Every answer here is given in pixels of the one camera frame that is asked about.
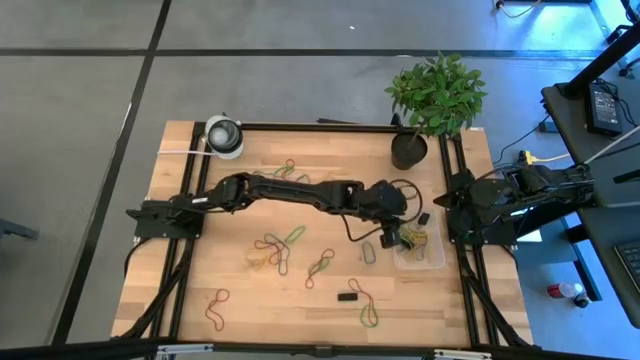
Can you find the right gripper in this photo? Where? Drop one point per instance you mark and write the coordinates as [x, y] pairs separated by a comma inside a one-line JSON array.
[[465, 210]]

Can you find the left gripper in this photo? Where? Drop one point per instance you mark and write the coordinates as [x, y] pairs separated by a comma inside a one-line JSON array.
[[382, 200]]

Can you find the green rubber band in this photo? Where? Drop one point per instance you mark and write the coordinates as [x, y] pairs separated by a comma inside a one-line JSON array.
[[406, 245], [282, 173], [362, 320], [295, 234], [317, 267]]

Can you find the yellow rubber band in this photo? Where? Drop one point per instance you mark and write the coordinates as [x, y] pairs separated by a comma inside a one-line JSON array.
[[417, 231], [250, 257], [422, 252]]

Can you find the small black clip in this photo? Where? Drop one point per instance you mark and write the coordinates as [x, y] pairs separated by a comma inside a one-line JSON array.
[[347, 297]]

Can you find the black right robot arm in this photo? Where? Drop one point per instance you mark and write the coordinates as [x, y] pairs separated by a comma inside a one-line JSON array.
[[550, 182]]

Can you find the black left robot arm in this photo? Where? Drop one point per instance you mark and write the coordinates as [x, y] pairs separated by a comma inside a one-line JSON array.
[[300, 192]]

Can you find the clear plastic bin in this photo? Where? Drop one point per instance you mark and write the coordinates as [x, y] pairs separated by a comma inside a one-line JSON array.
[[435, 262]]

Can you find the black plant pot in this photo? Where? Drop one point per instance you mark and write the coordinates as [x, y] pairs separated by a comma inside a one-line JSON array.
[[407, 152]]

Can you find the white paper slip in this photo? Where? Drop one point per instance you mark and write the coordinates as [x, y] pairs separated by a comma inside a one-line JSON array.
[[531, 236]]

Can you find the green leafy plant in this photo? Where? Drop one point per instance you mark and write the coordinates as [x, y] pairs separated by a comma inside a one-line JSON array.
[[440, 95]]

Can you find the black floor power plug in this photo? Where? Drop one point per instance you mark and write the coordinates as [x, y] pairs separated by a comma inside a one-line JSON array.
[[548, 126]]

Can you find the red labelled plastic bottle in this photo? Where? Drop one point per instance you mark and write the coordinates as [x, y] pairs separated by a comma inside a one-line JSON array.
[[554, 290]]

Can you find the black office desk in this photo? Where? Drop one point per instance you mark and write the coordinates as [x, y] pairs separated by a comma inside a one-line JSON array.
[[572, 125], [612, 230]]

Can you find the black round cap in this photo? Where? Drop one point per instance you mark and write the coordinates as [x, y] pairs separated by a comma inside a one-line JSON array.
[[581, 300]]

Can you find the black power adapter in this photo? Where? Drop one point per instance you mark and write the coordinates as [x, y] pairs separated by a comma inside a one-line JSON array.
[[603, 110]]

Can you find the flat black desk device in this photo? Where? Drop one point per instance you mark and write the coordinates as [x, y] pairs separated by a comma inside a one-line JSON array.
[[629, 176]]

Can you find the black keyboard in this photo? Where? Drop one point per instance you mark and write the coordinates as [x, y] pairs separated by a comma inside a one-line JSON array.
[[631, 260]]

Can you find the black diagonal stand pole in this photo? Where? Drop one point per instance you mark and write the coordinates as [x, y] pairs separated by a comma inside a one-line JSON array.
[[600, 62]]

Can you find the black overhead crossbar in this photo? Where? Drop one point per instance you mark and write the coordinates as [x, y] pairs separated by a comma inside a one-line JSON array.
[[75, 351]]

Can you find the grey chair leg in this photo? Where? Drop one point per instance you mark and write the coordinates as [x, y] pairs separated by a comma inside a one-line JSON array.
[[15, 229]]

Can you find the small table camera box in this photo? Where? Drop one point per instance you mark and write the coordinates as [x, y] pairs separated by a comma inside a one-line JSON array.
[[323, 351]]

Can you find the silver metal bracket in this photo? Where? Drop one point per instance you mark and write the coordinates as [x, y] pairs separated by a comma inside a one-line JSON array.
[[185, 349], [462, 354]]

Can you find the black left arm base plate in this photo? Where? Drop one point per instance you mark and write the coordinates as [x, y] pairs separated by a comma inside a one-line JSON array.
[[150, 225]]

